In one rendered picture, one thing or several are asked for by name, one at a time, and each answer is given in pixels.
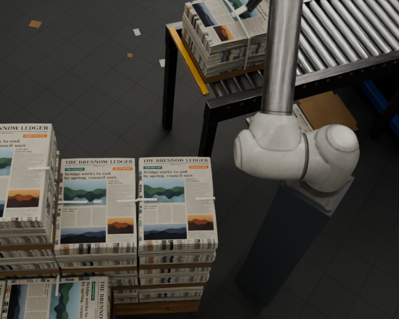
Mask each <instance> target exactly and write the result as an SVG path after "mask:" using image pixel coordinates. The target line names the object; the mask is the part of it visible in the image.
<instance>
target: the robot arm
mask: <svg viewBox="0 0 399 319"><path fill-rule="evenodd" d="M261 1H262V0H249V1H248V2H247V4H246V5H243V6H241V7H240V8H238V9H236V10H235V11H236V13H237V14H238V16H239V15H241V14H243V13H244V12H246V11H248V12H250V13H251V12H252V11H253V10H254V9H255V8H256V7H257V6H258V5H259V4H260V3H261ZM302 9H303V0H270V2H269V17H268V25H267V39H266V52H265V66H264V74H263V89H262V103H261V112H258V113H257V114H256V115H255V116H254V117H253V118H252V119H251V123H250V126H249V129H248V130H242V131H241V132H240V133H239V134H238V135H237V137H236V139H235V141H234V161H235V164H236V166H237V167H238V168H239V169H241V170H242V171H244V172H246V173H248V174H250V175H252V176H255V177H258V178H265V179H271V180H286V182H285V186H286V187H287V188H289V189H292V190H294V191H296V192H298V193H300V194H301V195H303V196H305V197H306V198H308V199H309V200H311V201H313V202H314V203H315V204H318V205H319V206H320V207H321V208H322V209H323V210H324V211H325V212H331V211H332V209H333V206H334V202H335V200H336V199H337V198H338V196H339V194H340V193H341V191H342V190H343V188H344V186H345V185H346V184H347V183H348V182H349V181H350V180H351V179H352V176H351V174H352V172H353V171H354V169H355V167H356V165H357V163H358V159H359V156H360V150H359V144H358V139H357V136H356V135H355V133H354V132H353V131H352V130H351V129H350V128H348V127H346V126H344V125H340V124H333V125H326V126H324V127H322V128H320V129H317V130H313V131H309V132H304V133H300V126H299V121H298V120H297V118H296V117H295V116H294V115H292V114H293V101H294V94H295V81H296V69H297V61H298V49H299V41H300V29H301V16H302Z"/></svg>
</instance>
